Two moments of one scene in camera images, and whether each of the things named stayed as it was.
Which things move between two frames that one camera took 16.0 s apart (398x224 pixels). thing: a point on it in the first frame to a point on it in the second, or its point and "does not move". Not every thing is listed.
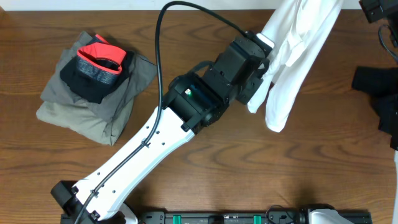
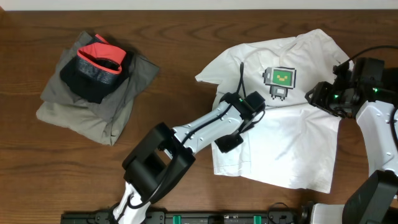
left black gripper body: x=249 y=89 to x=230 y=144
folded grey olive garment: x=67 y=108 does not move
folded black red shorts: x=99 y=68 does not move
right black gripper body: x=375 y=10 to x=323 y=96
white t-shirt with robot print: x=296 y=28 to x=292 y=142
